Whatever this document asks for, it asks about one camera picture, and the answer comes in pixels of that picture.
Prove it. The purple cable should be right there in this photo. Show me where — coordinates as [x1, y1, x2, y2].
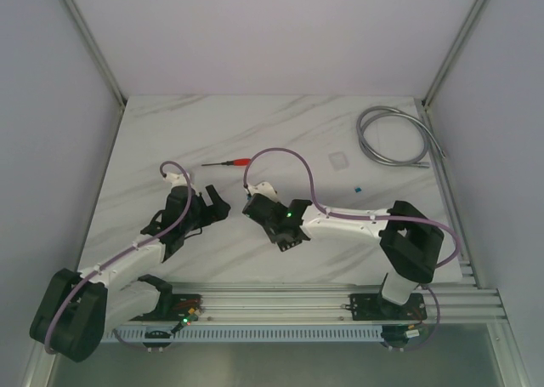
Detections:
[242, 148, 462, 354]
[42, 161, 201, 354]

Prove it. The clear plastic fuse box cover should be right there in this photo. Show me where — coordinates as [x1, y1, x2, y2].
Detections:
[328, 151, 349, 172]

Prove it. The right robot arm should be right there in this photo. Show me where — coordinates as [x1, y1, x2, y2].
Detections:
[242, 194, 445, 318]

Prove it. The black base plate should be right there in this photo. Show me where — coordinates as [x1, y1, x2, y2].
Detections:
[345, 293, 428, 322]
[131, 293, 201, 322]

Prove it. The grey coiled cable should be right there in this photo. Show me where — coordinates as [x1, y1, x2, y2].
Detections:
[355, 105, 448, 169]

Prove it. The slotted cable duct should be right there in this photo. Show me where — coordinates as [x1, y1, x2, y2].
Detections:
[59, 325, 490, 344]

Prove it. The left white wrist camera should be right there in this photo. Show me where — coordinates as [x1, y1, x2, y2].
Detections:
[162, 172, 192, 188]

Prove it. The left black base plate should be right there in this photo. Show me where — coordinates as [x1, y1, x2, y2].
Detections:
[131, 293, 201, 322]

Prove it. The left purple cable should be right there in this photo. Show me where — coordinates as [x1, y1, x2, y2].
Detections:
[42, 161, 201, 354]

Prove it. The red handled screwdriver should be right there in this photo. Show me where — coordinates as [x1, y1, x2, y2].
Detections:
[202, 158, 251, 167]

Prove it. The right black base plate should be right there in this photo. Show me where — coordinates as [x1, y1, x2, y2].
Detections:
[345, 293, 428, 322]

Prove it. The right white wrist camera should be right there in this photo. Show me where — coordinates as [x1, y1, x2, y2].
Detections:
[245, 181, 280, 202]

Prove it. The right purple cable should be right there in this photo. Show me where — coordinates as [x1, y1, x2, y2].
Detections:
[242, 148, 462, 354]

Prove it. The black fuse box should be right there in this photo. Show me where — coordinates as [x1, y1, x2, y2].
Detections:
[275, 234, 303, 252]

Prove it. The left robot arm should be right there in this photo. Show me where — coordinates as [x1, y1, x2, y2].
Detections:
[29, 185, 230, 362]

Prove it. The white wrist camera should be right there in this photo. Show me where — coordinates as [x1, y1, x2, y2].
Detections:
[245, 181, 280, 202]
[162, 172, 192, 188]

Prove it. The aluminium front rail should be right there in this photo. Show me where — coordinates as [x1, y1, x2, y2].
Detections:
[173, 283, 507, 324]

